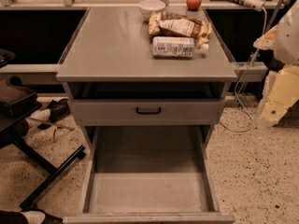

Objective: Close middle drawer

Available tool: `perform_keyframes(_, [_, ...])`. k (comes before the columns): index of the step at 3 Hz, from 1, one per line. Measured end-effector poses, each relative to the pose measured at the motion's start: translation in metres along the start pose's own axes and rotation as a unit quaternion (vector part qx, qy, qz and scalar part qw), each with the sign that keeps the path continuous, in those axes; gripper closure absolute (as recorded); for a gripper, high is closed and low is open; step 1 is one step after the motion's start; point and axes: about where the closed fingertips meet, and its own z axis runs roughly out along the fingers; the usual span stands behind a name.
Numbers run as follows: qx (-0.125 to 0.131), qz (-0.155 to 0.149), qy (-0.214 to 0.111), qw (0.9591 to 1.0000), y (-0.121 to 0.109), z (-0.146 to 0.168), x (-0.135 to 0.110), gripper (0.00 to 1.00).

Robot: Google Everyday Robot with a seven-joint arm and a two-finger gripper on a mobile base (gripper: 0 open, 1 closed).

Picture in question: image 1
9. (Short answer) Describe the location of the near foot with sock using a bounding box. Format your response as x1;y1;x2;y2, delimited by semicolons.
0;209;64;224

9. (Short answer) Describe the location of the grey drawer cabinet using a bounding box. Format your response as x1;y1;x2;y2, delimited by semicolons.
57;6;236;147

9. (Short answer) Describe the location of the black shoe with sock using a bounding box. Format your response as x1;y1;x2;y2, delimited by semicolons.
26;98;70;130

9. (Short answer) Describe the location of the white power cable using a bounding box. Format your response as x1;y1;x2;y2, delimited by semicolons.
220;7;269;133

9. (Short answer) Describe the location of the white bowl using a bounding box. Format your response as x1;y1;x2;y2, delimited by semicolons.
138;0;165;20

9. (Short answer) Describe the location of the brown chair seat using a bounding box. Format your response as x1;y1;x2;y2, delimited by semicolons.
0;77;38;118

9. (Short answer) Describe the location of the white plastic bottle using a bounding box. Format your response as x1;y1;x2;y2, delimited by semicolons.
152;36;209;59

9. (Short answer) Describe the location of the brown chip bag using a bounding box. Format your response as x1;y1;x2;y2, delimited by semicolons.
149;11;211;47

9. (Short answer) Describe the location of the red apple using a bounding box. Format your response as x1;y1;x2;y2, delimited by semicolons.
186;0;202;10

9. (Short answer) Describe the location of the black chair base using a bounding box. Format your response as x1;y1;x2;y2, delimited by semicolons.
7;128;85;209

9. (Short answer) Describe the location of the grey drawer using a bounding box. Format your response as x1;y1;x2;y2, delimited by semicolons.
64;126;235;224
69;99;224;126

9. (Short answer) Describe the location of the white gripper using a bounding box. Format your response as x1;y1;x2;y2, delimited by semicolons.
253;0;299;128

